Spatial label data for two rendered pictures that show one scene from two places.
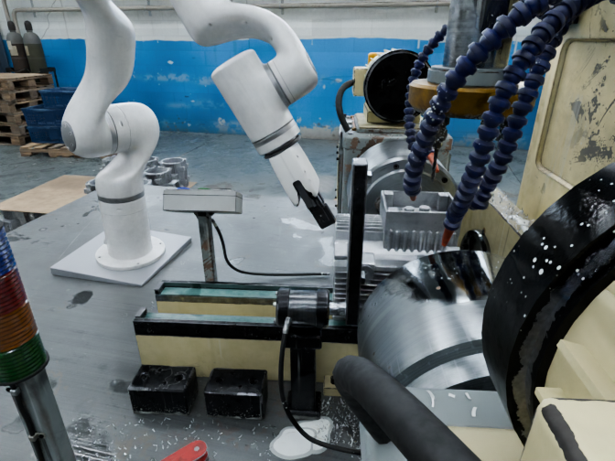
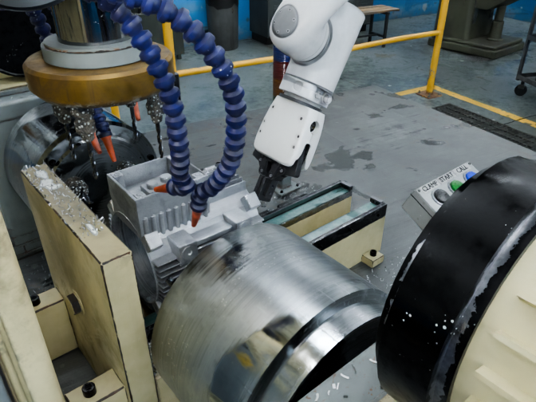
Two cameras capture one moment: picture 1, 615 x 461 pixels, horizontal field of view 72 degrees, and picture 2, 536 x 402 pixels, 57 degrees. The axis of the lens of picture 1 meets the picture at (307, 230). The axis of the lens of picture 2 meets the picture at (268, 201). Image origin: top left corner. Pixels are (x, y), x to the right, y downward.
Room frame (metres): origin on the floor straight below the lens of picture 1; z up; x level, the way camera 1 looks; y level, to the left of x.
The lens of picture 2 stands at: (1.26, -0.52, 1.50)
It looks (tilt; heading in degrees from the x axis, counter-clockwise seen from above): 31 degrees down; 137
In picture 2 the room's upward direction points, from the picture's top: straight up
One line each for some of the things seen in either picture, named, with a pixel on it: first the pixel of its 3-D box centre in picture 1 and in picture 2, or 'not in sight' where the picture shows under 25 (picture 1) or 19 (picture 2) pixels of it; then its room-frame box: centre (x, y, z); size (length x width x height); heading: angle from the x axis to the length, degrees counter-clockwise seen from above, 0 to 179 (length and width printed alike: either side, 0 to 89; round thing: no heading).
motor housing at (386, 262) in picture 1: (389, 267); (187, 234); (0.67, -0.15, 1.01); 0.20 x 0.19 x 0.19; 85
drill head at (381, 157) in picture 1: (395, 190); (309, 374); (1.02, -0.23, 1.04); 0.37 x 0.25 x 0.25; 176
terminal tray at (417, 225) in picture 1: (416, 220); (159, 195); (0.66, -0.19, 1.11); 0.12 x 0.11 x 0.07; 85
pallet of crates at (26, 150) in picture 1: (77, 120); not in sight; (5.62, 3.03, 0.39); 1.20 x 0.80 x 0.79; 85
